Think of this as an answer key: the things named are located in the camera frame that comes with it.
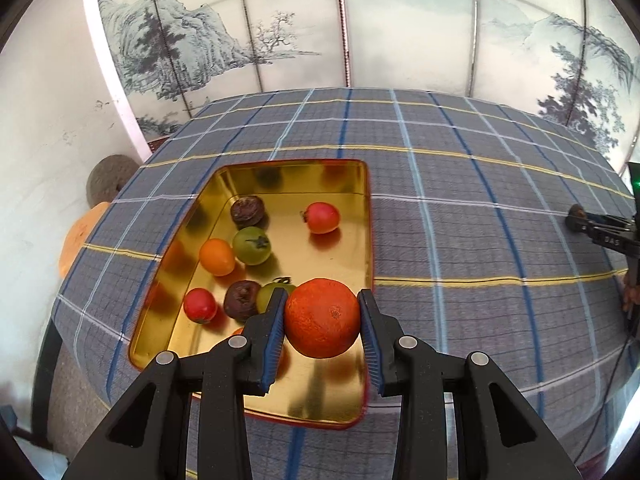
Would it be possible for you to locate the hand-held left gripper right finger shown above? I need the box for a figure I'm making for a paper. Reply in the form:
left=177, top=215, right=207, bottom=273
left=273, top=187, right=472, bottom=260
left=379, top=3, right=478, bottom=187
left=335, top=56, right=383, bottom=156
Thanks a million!
left=356, top=287, right=583, bottom=480

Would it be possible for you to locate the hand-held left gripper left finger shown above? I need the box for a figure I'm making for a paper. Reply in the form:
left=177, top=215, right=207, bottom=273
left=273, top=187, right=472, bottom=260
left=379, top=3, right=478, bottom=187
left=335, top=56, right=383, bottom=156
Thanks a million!
left=62, top=287, right=288, bottom=480

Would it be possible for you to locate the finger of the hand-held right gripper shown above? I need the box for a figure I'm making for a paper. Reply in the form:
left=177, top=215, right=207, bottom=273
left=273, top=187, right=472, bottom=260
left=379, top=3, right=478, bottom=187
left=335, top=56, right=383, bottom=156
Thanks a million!
left=566, top=215, right=601, bottom=235
left=586, top=211, right=635, bottom=226

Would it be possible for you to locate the yellow-green tomato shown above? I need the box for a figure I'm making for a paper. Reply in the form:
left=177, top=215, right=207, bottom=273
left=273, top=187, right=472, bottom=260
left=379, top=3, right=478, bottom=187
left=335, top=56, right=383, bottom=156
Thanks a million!
left=255, top=276, right=297, bottom=313

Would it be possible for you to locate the red tin with gold inside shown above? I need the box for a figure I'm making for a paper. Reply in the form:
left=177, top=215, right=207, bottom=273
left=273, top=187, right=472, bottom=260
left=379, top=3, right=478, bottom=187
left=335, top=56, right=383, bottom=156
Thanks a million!
left=128, top=158, right=375, bottom=431

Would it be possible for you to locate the dark brown tomato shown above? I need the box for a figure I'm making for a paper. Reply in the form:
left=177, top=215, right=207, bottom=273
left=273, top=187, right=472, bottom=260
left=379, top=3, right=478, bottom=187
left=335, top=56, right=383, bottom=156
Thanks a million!
left=230, top=196, right=267, bottom=228
left=223, top=280, right=263, bottom=322

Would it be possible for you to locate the large orange mandarin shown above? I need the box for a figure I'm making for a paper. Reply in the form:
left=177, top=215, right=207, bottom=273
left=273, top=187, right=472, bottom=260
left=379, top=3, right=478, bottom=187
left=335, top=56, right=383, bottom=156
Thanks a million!
left=283, top=277, right=362, bottom=359

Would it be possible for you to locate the red tomato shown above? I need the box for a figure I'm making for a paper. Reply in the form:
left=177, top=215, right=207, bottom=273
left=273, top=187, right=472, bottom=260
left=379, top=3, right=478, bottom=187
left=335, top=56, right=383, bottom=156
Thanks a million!
left=183, top=287, right=219, bottom=324
left=300, top=202, right=342, bottom=235

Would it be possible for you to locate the green tomato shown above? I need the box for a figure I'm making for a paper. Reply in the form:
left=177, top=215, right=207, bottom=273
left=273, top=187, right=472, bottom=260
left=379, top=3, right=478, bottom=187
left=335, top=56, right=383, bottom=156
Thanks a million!
left=232, top=226, right=272, bottom=266

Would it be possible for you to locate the person's right hand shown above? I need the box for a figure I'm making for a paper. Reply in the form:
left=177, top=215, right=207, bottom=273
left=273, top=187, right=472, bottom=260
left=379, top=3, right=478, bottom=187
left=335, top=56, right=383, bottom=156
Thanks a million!
left=622, top=270, right=640, bottom=321

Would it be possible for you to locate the grey plaid tablecloth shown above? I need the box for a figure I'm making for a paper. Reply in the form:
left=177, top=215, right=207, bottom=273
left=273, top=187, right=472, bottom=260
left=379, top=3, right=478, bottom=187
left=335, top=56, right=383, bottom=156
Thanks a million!
left=50, top=87, right=638, bottom=480

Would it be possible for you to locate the orange round cushion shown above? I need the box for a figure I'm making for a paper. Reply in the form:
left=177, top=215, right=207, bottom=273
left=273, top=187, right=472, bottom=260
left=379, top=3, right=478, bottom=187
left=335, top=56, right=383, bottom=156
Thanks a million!
left=59, top=201, right=112, bottom=278

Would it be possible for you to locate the painted landscape folding screen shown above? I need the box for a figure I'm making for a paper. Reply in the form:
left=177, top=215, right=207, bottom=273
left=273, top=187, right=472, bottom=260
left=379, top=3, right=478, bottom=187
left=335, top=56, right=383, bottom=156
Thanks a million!
left=95, top=0, right=640, bottom=176

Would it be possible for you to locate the thin black cable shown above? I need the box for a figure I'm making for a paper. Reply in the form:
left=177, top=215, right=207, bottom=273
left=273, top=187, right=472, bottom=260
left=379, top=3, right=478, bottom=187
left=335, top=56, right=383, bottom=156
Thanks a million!
left=570, top=310, right=636, bottom=466

